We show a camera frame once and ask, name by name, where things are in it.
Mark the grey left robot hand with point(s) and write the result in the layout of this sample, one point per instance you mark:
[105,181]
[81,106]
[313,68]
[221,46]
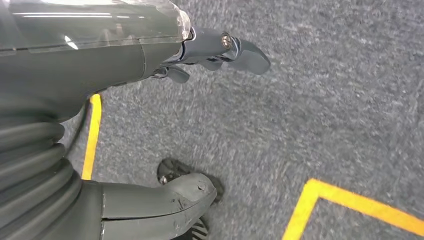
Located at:
[82,59]

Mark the yellow floor tape square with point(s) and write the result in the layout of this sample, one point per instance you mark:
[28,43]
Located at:
[311,198]
[92,132]

